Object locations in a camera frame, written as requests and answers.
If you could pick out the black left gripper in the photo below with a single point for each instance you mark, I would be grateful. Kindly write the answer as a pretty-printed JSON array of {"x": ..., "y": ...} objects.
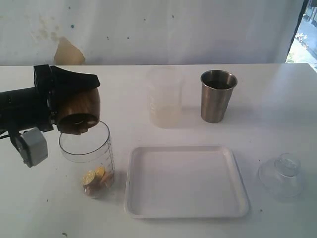
[{"x": 52, "y": 83}]

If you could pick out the brown wooden cup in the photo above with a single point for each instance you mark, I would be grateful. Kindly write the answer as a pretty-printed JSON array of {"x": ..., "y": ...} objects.
[{"x": 79, "y": 112}]

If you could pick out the clear plastic shaker body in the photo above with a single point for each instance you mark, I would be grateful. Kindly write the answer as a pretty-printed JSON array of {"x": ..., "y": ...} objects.
[{"x": 88, "y": 151}]

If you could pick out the stainless steel cup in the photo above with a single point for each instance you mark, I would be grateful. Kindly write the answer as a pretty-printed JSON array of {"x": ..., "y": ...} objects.
[{"x": 217, "y": 88}]

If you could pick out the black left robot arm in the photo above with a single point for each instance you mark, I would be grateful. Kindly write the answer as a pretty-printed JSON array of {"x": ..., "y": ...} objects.
[{"x": 19, "y": 109}]

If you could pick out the clear plastic shaker lid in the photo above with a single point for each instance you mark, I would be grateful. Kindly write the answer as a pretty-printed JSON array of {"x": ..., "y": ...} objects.
[{"x": 282, "y": 176}]

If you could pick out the translucent plastic cup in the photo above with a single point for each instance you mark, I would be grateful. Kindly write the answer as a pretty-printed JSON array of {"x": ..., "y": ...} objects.
[{"x": 165, "y": 86}]

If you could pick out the white plastic tray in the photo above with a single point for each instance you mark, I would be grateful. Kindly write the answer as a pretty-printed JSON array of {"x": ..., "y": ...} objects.
[{"x": 174, "y": 182}]

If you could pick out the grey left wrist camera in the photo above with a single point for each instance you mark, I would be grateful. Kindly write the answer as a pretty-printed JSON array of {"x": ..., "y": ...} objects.
[{"x": 31, "y": 145}]

